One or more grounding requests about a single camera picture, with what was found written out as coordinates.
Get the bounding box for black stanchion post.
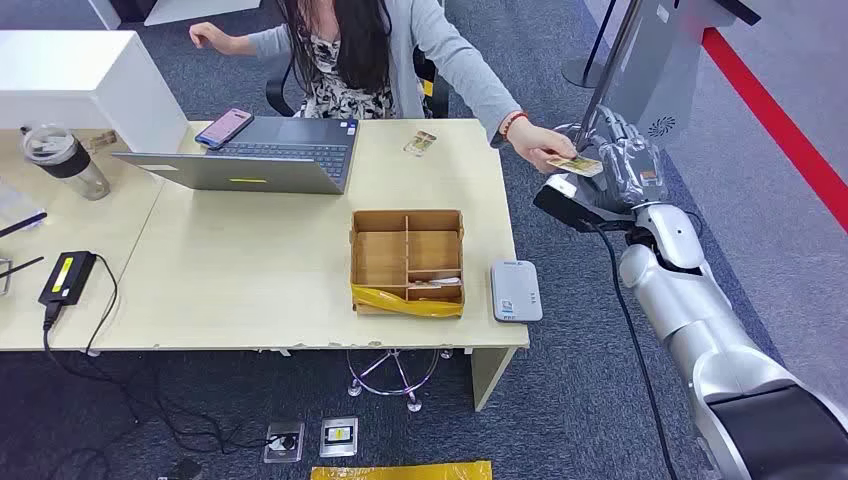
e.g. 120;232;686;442
561;0;619;90

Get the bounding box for grey kiosk stand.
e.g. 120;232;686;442
574;0;763;155

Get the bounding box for yellow plastic sheet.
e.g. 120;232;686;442
309;460;494;480

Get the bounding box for person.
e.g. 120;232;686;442
188;0;579;176

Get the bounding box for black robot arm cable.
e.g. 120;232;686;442
586;221;680;480

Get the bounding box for black power cable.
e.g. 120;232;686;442
40;254;293;480

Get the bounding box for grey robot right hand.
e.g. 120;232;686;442
577;104;669;215

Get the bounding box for grey laptop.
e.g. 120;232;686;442
111;116;361;197

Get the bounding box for red bracelet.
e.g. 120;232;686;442
500;111;531;142

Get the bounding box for pink smartphone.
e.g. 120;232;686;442
194;107;255;152

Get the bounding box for floor socket with plug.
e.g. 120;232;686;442
262;421;307;465

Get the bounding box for chrome stool base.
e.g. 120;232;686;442
345;348;456;414

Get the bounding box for black power adapter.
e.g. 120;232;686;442
36;250;99;308

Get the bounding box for clear plastic bag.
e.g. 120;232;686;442
0;182;46;230

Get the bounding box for black and white wrist camera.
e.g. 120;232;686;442
532;173;639;234

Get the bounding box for person's left hand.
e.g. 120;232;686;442
507;116;579;176

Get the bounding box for chrome stanchion post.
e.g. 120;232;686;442
552;0;645;155

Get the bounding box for grey card reader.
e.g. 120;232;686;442
490;259;545;325

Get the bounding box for white box partition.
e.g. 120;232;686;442
0;29;191;155

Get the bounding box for wooden divided box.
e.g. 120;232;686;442
349;209;466;319

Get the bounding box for person's right hand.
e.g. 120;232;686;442
188;21;234;56

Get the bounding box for white cards in box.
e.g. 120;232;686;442
409;275;464;290

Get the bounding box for person's ID card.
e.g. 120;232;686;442
546;154;605;179

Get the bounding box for floor socket plate yellow label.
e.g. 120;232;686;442
318;415;360;460

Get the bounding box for thin black stick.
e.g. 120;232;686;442
0;256;46;280

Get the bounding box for beige side desk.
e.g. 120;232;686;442
0;128;168;353

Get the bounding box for black pen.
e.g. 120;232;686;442
0;211;49;240

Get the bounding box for clear tumbler with black sleeve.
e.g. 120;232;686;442
19;123;113;203

